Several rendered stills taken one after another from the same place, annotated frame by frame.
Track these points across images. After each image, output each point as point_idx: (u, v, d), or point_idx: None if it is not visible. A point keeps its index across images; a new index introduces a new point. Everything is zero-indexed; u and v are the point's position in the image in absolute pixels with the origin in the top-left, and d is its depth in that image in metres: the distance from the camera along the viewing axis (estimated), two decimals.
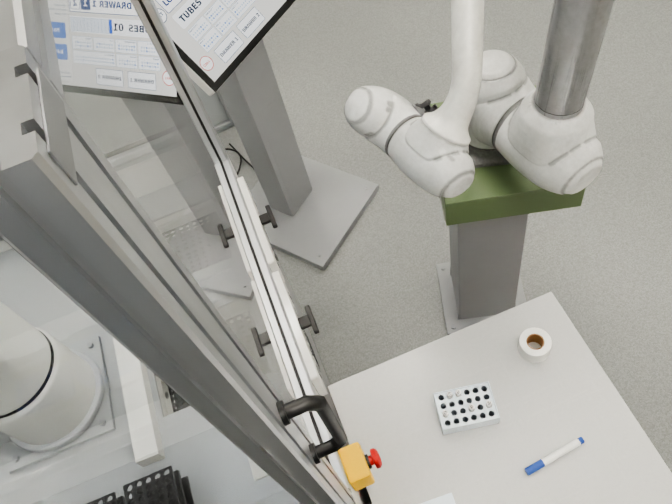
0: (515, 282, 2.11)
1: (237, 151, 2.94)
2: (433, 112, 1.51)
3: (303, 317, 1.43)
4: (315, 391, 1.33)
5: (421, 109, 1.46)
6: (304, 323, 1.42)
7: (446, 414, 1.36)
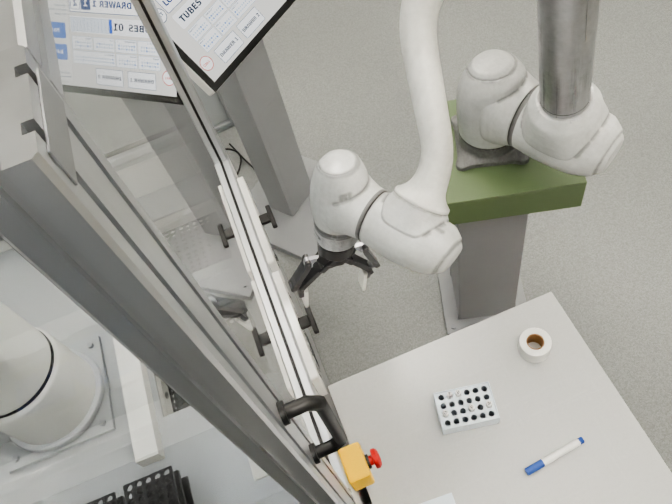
0: (515, 282, 2.11)
1: (237, 151, 2.94)
2: (362, 268, 1.37)
3: (303, 317, 1.43)
4: (315, 391, 1.33)
5: (361, 252, 1.32)
6: (304, 323, 1.42)
7: (446, 414, 1.36)
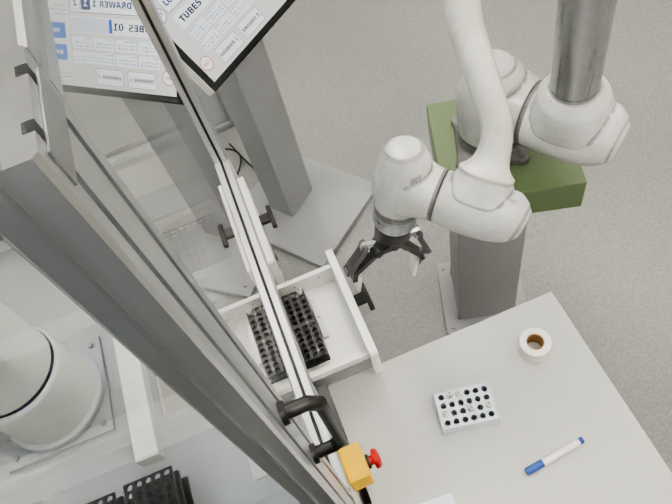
0: (515, 282, 2.11)
1: (237, 151, 2.94)
2: (415, 254, 1.40)
3: (358, 294, 1.43)
4: (315, 391, 1.33)
5: (415, 238, 1.35)
6: (360, 300, 1.42)
7: (446, 414, 1.36)
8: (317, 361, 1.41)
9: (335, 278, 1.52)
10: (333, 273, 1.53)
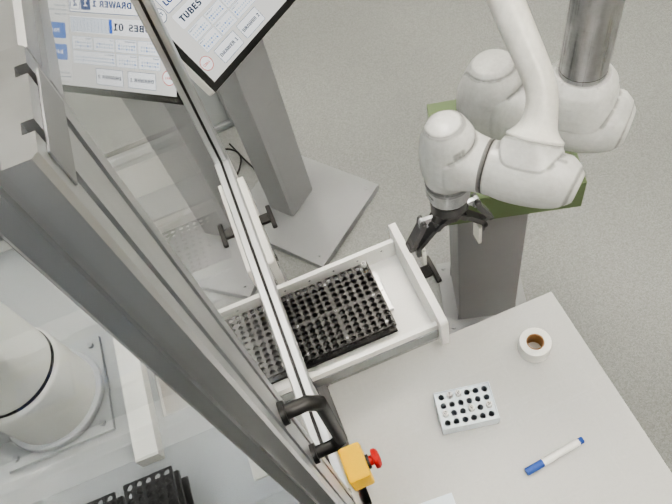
0: (515, 282, 2.11)
1: (237, 151, 2.94)
2: (476, 222, 1.39)
3: (424, 267, 1.44)
4: (315, 391, 1.33)
5: (474, 207, 1.34)
6: (426, 272, 1.43)
7: (446, 414, 1.36)
8: (384, 333, 1.42)
9: (397, 252, 1.53)
10: (395, 248, 1.53)
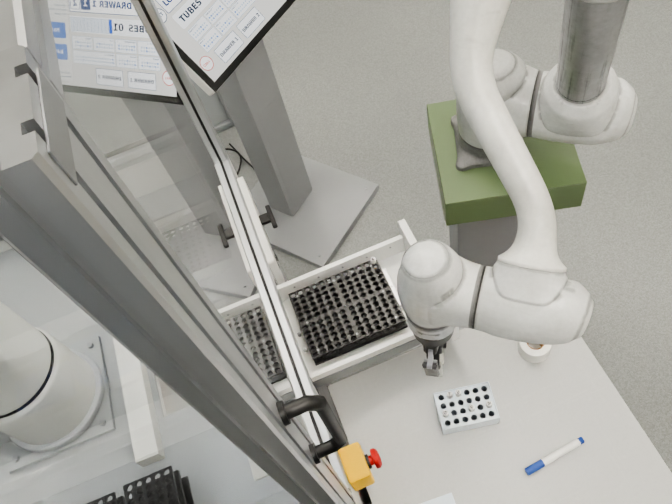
0: None
1: (237, 151, 2.94)
2: None
3: None
4: (315, 391, 1.33)
5: None
6: None
7: (446, 414, 1.36)
8: (394, 329, 1.42)
9: (406, 248, 1.53)
10: (404, 244, 1.54)
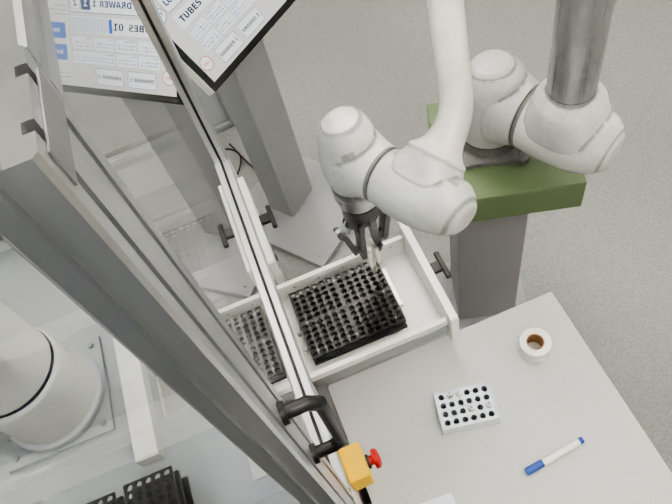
0: (515, 282, 2.11)
1: (237, 151, 2.94)
2: (375, 238, 1.31)
3: (434, 263, 1.44)
4: (315, 391, 1.33)
5: (385, 213, 1.27)
6: (436, 268, 1.43)
7: None
8: (394, 329, 1.42)
9: (406, 248, 1.53)
10: (404, 244, 1.54)
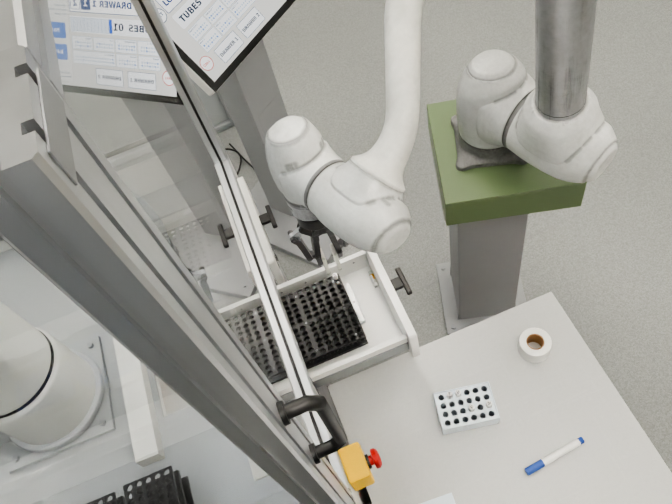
0: (515, 282, 2.11)
1: (237, 151, 2.94)
2: (334, 245, 1.33)
3: (395, 279, 1.44)
4: (315, 391, 1.33)
5: None
6: (397, 284, 1.43)
7: (374, 286, 1.51)
8: (354, 345, 1.42)
9: (369, 263, 1.53)
10: (368, 259, 1.53)
